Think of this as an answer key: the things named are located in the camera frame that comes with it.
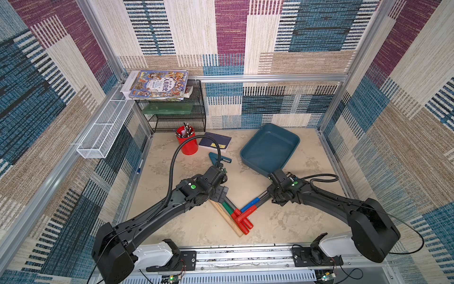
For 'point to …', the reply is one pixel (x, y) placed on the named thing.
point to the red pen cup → (190, 148)
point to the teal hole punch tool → (214, 158)
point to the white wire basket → (98, 140)
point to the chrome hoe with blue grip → (256, 200)
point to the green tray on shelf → (168, 108)
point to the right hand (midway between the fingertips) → (272, 194)
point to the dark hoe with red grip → (250, 210)
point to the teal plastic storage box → (269, 149)
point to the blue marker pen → (139, 170)
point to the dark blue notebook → (223, 141)
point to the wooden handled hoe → (227, 217)
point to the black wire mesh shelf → (162, 123)
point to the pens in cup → (183, 131)
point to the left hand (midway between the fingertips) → (216, 187)
